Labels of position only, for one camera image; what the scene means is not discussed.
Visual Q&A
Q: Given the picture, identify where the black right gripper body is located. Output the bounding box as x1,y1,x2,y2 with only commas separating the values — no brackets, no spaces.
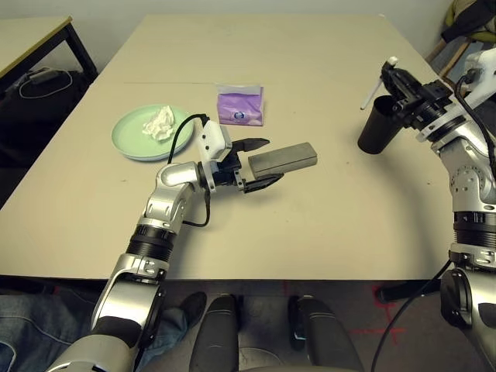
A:
394,81,454,129

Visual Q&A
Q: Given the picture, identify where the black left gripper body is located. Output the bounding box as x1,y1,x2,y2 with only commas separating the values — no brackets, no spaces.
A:
212,150,249,194

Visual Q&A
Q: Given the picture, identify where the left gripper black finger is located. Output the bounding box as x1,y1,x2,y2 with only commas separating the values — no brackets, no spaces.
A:
243,174,286,194
231,136,270,153

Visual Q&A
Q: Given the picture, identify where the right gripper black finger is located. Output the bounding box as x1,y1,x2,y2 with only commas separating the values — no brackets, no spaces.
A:
391,66,425,102
379,61,404,108

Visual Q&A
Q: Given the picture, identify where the white pen with black cap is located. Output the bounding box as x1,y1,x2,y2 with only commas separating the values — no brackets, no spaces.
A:
360,57,399,111

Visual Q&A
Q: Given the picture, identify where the grey glasses case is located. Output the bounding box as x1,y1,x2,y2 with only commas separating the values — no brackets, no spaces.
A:
247,142,319,182

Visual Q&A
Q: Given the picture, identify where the white tissue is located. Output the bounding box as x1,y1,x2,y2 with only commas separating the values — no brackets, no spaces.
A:
142,105,176,143

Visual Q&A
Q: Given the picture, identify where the light green plate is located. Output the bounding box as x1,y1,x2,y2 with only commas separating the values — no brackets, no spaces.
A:
111,104,196,160

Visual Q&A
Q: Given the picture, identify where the purple tissue pack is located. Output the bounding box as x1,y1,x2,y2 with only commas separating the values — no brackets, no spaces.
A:
215,81,267,127

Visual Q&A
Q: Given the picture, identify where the black plastic cup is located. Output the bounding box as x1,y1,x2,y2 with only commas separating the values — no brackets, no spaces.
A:
356,95,402,155

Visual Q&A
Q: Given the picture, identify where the wooden stool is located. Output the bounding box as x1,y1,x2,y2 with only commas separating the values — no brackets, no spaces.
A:
425,36,476,78

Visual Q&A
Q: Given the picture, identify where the dark jacket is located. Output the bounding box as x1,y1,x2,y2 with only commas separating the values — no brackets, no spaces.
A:
440,0,496,43

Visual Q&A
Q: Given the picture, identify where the yellow-green seat cushion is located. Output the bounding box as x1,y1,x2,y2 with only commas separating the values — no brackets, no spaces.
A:
443,0,496,42

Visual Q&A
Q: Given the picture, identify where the person's black shoe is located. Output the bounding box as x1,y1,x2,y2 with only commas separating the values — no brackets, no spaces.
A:
178,291,208,325

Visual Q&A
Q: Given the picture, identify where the dark robot left leg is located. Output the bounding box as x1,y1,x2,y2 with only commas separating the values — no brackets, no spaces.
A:
189,294,239,372

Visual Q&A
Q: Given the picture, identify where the dark robot leg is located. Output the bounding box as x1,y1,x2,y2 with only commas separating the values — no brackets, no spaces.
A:
288,294,363,372
189,294,239,372

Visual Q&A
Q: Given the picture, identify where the dark robot right leg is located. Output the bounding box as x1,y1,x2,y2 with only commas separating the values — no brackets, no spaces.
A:
288,294,363,372

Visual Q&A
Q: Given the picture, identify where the grey robot torso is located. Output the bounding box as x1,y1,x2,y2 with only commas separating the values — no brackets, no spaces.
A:
236,346,311,372

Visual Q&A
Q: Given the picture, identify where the black bag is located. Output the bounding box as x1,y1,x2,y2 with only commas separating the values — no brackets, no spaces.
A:
0,69,92,167

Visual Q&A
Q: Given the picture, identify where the grey power adapter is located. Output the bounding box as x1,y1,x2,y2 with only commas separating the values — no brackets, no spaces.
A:
29,68,57,84

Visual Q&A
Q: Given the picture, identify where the person's blue jeans leg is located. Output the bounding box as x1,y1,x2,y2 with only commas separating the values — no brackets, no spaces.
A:
0,286,191,369

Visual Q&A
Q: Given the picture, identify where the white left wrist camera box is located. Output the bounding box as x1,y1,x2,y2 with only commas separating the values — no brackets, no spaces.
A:
195,120,233,193

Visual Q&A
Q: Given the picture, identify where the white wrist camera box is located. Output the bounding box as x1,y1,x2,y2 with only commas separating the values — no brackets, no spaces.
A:
463,48,496,112
195,120,233,193

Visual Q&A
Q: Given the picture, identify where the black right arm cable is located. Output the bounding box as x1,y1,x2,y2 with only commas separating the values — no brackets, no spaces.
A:
370,69,496,372

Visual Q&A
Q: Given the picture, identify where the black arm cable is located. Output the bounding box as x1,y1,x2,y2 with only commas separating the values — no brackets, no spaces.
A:
167,113,212,229
370,69,496,372

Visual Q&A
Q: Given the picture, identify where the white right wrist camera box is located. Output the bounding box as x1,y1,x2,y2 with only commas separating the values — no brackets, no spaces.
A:
463,48,496,112

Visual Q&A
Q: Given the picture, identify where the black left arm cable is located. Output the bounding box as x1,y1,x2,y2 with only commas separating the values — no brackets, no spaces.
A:
167,113,212,229

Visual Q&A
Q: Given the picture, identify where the white cord loop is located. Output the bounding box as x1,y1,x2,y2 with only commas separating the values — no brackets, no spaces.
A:
18,69,74,98

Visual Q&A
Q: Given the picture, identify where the beige side table black frame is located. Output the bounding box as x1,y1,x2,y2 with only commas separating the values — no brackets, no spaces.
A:
0,15,98,90

